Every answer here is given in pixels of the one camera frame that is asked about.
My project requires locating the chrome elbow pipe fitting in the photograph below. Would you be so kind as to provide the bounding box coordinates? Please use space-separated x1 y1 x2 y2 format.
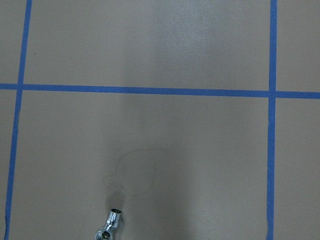
94 208 123 240

